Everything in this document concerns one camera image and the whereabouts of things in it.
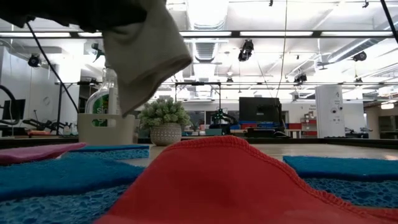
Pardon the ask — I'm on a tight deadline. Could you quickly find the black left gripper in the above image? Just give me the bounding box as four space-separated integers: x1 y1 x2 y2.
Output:
0 0 149 34

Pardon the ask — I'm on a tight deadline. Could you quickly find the grey cloth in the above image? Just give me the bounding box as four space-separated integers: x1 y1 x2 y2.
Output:
101 0 193 118

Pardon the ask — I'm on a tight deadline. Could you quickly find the pink cloth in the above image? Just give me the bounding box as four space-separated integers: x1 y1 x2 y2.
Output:
0 142 88 166

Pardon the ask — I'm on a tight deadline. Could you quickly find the blue scouring sponge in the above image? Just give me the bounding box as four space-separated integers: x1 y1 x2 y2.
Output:
0 153 146 224
68 144 150 161
282 154 398 210

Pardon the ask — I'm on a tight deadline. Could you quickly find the red cloth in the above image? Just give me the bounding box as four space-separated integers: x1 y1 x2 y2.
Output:
93 134 398 224

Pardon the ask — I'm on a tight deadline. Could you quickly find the small white bottle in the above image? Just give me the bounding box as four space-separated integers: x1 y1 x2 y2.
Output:
107 86 121 127

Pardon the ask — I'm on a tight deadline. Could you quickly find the clear green-label spray bottle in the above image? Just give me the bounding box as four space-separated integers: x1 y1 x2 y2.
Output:
84 42 119 128

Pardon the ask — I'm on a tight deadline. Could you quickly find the white plastic caddy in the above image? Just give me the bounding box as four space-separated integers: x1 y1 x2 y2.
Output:
76 113 137 146

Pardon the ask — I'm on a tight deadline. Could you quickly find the potted green succulent plant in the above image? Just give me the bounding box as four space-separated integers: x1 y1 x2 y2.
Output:
137 96 193 147

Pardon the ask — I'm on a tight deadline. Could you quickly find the small black monitor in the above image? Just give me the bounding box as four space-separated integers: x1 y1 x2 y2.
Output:
1 98 26 121

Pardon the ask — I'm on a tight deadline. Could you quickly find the large black monitor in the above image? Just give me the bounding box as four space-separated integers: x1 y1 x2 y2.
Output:
238 96 283 138

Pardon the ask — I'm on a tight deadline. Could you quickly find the white round pillar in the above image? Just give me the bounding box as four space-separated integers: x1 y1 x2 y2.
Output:
315 85 346 139

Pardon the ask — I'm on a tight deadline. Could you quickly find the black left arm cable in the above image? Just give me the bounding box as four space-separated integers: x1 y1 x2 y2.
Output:
25 21 80 114

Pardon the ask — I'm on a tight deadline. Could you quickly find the black overhead frame beam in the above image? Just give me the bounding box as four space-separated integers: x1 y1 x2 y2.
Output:
0 30 398 40

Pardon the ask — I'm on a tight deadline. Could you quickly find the black overhead camera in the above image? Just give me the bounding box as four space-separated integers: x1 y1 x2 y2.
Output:
238 39 255 62

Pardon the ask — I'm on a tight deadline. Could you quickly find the black aluminium table frame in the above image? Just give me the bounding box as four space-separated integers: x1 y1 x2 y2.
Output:
0 136 398 150

